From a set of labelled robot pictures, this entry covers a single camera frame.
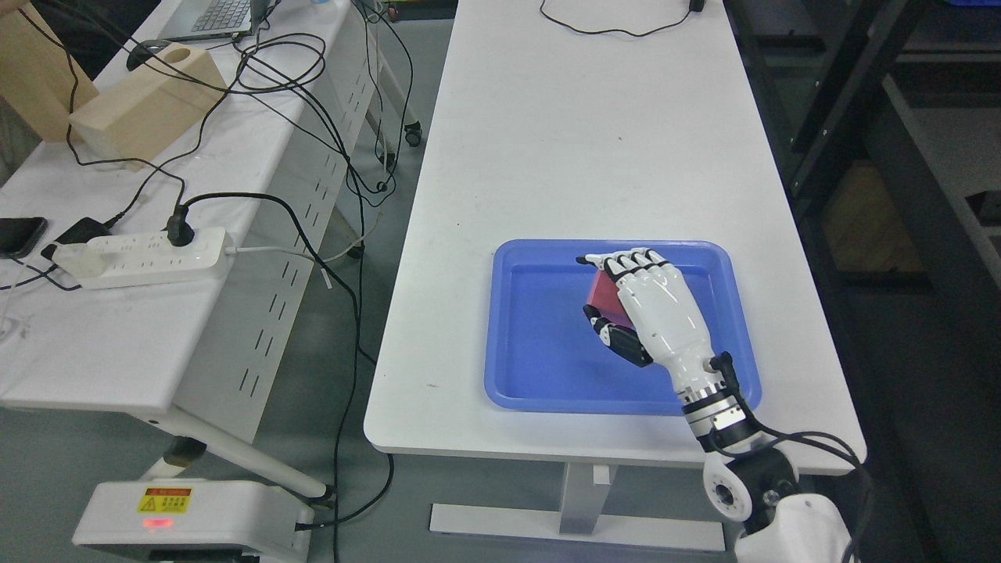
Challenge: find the white side desk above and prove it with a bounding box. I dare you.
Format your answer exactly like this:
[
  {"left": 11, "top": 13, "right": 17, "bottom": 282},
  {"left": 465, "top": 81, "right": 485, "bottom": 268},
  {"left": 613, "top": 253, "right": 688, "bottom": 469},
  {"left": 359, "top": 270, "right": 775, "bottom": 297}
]
[{"left": 0, "top": 0, "right": 427, "bottom": 501}]

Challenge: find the blue plastic tray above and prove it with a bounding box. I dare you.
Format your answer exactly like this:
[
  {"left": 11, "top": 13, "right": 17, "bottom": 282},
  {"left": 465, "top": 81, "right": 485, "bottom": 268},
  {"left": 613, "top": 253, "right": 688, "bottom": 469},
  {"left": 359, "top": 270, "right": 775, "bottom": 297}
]
[{"left": 485, "top": 239, "right": 762, "bottom": 416}]

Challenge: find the pink block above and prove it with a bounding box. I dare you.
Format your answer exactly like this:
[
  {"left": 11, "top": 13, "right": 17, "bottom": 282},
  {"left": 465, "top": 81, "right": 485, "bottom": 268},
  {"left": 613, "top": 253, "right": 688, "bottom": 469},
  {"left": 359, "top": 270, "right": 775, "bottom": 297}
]
[{"left": 586, "top": 270, "right": 635, "bottom": 328}]

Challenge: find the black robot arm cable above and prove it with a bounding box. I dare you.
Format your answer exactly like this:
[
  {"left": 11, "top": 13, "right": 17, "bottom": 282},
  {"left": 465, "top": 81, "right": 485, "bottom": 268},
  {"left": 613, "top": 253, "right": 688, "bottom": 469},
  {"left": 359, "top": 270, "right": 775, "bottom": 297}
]
[{"left": 704, "top": 352, "right": 875, "bottom": 563}]

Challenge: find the black metal shelf left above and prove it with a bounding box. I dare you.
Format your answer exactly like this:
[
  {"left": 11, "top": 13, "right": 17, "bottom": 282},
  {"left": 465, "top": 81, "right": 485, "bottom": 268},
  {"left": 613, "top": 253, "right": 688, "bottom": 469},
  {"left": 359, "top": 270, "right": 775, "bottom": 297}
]
[{"left": 723, "top": 1, "right": 1000, "bottom": 562}]

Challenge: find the grey laptop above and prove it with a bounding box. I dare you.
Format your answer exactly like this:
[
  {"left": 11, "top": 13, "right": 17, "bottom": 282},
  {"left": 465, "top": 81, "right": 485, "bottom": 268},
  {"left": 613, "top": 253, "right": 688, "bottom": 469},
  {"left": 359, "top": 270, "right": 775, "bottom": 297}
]
[{"left": 158, "top": 1, "right": 271, "bottom": 42}]

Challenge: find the black power adapter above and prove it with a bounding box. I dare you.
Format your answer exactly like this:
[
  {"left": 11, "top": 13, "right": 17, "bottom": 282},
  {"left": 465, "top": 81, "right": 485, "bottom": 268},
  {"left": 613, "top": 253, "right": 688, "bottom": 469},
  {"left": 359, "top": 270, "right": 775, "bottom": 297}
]
[{"left": 40, "top": 217, "right": 111, "bottom": 260}]

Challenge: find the black computer mouse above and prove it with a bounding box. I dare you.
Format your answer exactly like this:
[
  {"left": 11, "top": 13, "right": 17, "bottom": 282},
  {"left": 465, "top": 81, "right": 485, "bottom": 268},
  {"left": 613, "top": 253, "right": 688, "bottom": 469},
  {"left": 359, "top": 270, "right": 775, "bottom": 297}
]
[{"left": 126, "top": 39, "right": 171, "bottom": 72}]

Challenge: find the wooden box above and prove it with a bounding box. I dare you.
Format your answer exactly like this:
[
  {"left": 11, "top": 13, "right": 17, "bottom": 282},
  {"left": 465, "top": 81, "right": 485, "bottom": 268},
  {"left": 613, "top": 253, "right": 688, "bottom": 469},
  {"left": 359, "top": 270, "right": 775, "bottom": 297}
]
[{"left": 1, "top": 1, "right": 98, "bottom": 142}]

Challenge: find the wooden block with hole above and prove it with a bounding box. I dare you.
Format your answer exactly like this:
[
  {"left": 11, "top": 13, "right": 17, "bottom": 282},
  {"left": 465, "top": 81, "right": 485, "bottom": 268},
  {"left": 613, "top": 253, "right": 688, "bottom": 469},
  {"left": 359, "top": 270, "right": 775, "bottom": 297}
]
[{"left": 70, "top": 43, "right": 226, "bottom": 170}]

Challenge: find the black smartphone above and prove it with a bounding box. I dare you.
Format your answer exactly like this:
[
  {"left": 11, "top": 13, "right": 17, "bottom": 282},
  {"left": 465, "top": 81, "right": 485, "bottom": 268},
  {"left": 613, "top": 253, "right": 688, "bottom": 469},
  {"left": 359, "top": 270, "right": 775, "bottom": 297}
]
[{"left": 1, "top": 217, "right": 48, "bottom": 260}]

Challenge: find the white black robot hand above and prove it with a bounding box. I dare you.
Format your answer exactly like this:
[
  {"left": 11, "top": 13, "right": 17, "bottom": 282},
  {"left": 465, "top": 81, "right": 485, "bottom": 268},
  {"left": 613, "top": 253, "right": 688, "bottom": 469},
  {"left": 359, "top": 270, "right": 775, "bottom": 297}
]
[{"left": 576, "top": 247, "right": 737, "bottom": 414}]

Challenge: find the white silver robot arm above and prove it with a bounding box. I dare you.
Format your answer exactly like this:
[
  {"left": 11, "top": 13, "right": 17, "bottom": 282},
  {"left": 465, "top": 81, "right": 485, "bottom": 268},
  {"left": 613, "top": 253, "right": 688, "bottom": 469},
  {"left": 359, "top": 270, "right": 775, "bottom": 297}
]
[{"left": 683, "top": 389, "right": 859, "bottom": 562}]

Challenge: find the white device with warning label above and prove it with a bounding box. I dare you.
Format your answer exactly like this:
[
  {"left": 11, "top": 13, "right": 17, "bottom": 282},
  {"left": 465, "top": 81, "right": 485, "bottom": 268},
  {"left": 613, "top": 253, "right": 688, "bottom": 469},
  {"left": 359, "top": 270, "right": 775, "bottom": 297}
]
[{"left": 72, "top": 479, "right": 315, "bottom": 562}]

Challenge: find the white table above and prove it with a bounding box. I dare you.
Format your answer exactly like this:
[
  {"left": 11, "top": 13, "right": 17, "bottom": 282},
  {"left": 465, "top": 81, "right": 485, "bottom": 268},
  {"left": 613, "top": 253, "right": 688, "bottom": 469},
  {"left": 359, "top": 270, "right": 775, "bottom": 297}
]
[{"left": 364, "top": 0, "right": 867, "bottom": 553}]

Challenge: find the white power strip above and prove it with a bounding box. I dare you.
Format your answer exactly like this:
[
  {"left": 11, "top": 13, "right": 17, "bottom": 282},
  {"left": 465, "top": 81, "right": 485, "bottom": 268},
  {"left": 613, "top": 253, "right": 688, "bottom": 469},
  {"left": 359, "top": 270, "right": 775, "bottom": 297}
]
[{"left": 52, "top": 227, "right": 231, "bottom": 289}]

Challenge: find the black cable on table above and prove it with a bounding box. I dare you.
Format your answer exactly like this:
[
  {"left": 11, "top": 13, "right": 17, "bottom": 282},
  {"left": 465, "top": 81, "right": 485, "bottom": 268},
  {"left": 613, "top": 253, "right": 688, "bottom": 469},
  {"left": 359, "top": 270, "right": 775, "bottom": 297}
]
[{"left": 540, "top": 0, "right": 709, "bottom": 38}]

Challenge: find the black power cable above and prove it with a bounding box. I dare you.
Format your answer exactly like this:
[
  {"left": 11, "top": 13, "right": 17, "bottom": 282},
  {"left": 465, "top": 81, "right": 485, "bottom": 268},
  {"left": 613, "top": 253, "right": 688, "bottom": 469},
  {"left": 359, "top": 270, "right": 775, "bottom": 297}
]
[{"left": 166, "top": 192, "right": 396, "bottom": 563}]

